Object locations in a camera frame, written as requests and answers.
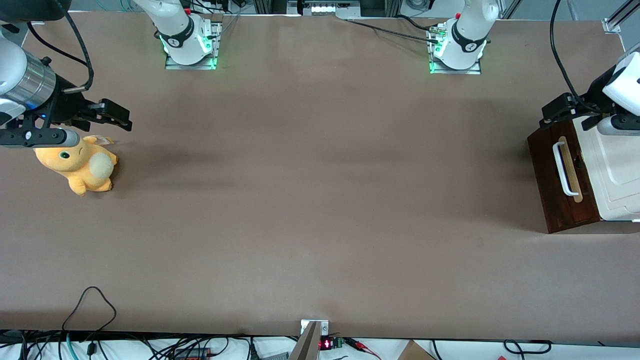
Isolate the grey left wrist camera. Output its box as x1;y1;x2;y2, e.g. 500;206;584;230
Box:
596;114;640;137

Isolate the black cable on table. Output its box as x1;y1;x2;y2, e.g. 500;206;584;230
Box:
344;14;442;44

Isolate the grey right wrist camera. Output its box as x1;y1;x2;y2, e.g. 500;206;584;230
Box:
0;127;81;149

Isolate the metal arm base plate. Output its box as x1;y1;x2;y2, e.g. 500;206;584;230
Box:
164;21;223;71
428;24;483;76

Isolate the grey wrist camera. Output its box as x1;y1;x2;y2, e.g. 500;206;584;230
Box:
596;114;640;137
0;127;81;149

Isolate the black cable loop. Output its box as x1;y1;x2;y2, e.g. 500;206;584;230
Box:
503;339;554;356

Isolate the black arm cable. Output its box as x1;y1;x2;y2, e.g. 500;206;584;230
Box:
26;9;96;95
549;0;603;114

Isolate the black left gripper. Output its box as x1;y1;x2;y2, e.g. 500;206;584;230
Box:
538;64;621;132

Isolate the dark wooden cabinet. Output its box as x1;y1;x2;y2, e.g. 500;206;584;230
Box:
527;117;640;235

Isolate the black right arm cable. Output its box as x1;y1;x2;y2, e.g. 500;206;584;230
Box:
26;9;96;95

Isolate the brown cardboard piece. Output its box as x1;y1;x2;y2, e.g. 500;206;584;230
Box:
397;339;437;360

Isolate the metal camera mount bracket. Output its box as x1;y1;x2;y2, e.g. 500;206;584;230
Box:
287;319;330;360

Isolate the light wooden handle plate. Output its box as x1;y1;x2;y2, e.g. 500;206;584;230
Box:
557;135;584;204

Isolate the aluminium frame profile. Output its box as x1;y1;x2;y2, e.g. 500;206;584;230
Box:
602;0;640;35

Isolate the black looped cable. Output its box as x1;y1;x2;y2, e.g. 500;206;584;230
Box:
61;286;118;335

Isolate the white power strip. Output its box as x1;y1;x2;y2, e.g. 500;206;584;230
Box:
302;0;362;17

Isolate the yellow plush toy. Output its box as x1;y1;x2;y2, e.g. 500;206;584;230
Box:
33;134;119;197

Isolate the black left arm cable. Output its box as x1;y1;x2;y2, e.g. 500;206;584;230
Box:
549;0;603;114

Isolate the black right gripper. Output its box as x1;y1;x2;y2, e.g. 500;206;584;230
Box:
29;74;133;132

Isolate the dark wooden cabinet door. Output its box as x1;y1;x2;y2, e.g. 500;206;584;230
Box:
536;122;602;227

